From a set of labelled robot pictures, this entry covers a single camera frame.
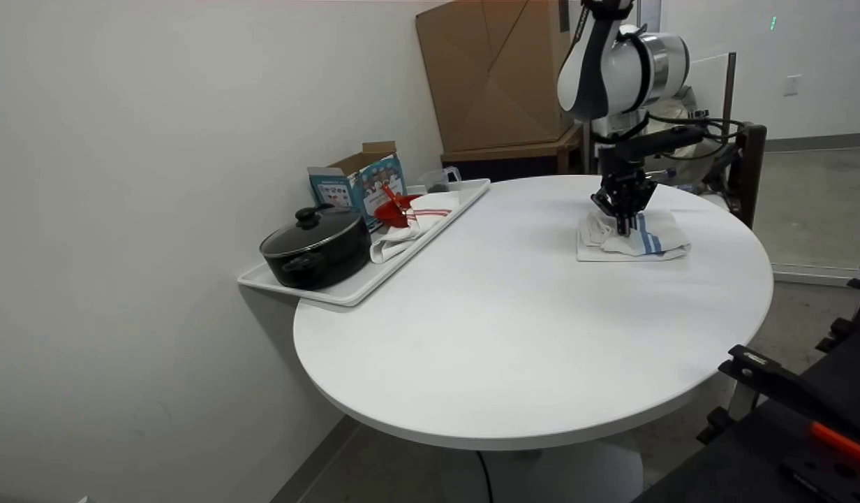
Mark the black perforated breadboard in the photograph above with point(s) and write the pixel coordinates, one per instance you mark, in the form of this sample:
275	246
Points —
774	457

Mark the black pot with lid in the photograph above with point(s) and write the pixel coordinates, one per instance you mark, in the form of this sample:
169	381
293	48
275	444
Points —
318	253

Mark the white towel with blue stripes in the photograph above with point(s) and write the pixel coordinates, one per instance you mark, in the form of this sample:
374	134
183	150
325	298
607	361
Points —
656	243

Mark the large brown cardboard box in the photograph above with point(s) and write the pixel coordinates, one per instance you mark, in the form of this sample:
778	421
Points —
490	80

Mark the colourful printed cardboard box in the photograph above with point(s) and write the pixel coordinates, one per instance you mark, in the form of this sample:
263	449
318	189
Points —
363	182

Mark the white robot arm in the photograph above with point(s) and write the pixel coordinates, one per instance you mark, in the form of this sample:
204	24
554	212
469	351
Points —
616	66

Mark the white wall outlet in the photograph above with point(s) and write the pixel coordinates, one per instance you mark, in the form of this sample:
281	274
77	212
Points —
795	85

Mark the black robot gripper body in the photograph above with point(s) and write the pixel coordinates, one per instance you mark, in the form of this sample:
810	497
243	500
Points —
624	171

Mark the thin metal pole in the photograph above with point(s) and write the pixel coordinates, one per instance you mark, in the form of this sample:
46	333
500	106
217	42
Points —
730	92

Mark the white rectangular tray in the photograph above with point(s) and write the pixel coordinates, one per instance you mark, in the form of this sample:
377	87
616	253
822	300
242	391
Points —
356	286

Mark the clear plastic bag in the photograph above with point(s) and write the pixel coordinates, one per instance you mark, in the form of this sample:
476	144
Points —
700	162

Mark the white towel with red stripes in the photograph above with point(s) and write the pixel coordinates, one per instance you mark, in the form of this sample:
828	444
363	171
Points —
419	218

